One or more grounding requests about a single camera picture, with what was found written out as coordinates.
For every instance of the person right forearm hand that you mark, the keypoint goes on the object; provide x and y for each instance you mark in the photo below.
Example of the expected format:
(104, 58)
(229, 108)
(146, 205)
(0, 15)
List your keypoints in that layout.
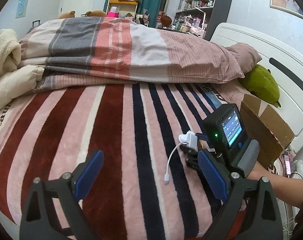
(289, 190)

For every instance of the brown cardboard box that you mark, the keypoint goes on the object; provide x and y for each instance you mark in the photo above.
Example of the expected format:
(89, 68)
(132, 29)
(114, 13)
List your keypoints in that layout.
(263, 123)

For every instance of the brown plush bear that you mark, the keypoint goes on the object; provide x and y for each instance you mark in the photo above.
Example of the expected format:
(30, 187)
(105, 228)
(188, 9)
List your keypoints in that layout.
(96, 13)

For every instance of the framed wall picture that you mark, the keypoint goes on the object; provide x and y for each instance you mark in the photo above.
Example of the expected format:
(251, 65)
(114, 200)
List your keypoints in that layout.
(288, 6)

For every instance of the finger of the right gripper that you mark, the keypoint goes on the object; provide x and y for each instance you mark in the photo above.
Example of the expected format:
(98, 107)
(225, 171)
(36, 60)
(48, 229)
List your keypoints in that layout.
(202, 137)

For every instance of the blue wall poster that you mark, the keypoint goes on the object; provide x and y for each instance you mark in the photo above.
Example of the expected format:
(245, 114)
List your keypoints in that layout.
(21, 8)

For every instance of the grey bookshelf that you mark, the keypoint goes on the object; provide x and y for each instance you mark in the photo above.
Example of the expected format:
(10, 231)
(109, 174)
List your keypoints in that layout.
(205, 14)

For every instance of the striped plush blanket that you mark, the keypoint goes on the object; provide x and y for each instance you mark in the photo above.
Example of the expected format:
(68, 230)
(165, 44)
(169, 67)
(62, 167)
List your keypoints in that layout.
(145, 189)

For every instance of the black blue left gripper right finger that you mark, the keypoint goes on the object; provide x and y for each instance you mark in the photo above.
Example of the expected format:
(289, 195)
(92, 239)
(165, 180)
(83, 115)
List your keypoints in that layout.
(262, 218)

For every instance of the pink striped pillow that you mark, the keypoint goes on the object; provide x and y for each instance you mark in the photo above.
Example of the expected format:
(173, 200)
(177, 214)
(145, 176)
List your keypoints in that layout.
(245, 55)

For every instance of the folded striped quilt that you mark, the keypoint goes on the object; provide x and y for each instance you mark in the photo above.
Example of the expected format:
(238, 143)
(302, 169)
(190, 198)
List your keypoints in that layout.
(119, 49)

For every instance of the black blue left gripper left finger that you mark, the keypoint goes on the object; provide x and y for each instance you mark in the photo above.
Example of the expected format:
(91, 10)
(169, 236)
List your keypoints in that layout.
(52, 209)

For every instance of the white bed headboard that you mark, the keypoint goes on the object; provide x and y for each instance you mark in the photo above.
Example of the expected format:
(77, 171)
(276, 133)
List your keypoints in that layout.
(286, 65)

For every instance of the green plush toy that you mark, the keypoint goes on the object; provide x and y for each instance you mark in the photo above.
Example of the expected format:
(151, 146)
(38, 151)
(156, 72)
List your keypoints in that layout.
(262, 84)

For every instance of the yellow side table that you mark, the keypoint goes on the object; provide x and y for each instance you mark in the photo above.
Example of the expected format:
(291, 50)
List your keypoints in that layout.
(122, 8)

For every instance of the white charger with cable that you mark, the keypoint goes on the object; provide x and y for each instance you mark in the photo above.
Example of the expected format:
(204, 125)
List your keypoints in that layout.
(190, 140)

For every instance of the cream fleece blanket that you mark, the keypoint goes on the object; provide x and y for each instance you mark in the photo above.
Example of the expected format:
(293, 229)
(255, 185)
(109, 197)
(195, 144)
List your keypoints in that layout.
(10, 51)

